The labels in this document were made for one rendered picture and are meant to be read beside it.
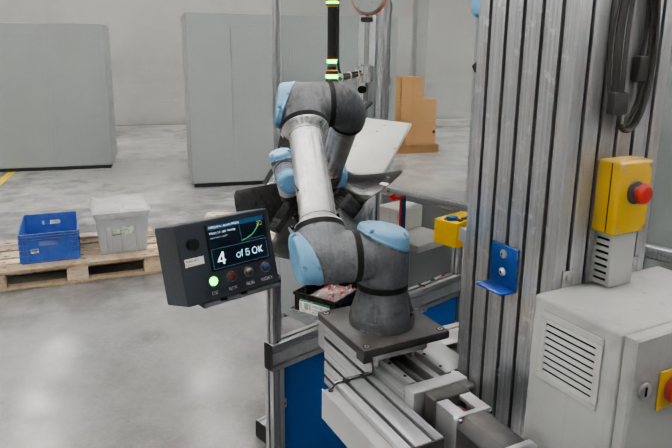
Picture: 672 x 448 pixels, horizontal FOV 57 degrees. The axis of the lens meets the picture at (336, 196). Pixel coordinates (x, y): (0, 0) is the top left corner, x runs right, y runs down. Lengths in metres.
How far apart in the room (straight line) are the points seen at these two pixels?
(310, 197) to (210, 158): 6.26
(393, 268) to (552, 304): 0.38
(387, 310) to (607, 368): 0.50
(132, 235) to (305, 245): 3.64
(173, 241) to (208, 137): 6.16
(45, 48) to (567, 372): 8.52
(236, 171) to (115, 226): 3.09
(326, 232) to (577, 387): 0.57
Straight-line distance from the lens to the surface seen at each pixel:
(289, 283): 3.80
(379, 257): 1.34
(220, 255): 1.50
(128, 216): 4.82
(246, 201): 2.43
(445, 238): 2.20
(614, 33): 1.19
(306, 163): 1.44
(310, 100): 1.53
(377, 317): 1.40
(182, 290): 1.47
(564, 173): 1.14
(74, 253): 4.88
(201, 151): 7.61
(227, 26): 7.55
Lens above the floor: 1.65
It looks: 13 degrees down
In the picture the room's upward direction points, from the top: 1 degrees clockwise
